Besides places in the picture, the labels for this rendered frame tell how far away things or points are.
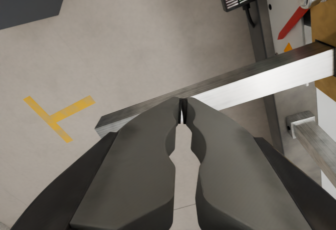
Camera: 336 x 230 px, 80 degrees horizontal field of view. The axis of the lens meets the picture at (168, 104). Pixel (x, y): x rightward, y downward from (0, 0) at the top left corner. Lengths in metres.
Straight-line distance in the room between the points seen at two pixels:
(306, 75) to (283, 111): 0.23
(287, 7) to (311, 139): 0.24
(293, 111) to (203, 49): 0.71
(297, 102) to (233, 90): 0.26
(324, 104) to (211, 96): 0.43
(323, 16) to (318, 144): 0.24
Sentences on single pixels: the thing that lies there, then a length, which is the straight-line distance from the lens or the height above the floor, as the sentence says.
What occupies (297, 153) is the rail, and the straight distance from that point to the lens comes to 0.58.
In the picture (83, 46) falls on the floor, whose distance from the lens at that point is 1.21.
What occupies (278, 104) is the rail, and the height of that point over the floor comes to 0.70.
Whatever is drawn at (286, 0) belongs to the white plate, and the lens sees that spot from 0.33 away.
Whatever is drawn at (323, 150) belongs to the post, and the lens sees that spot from 0.43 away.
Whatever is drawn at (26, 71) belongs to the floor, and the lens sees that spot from 1.43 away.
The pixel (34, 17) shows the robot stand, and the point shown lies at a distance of 1.04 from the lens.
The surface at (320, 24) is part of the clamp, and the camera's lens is 0.27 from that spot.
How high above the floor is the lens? 1.06
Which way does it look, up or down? 59 degrees down
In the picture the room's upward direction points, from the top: 175 degrees counter-clockwise
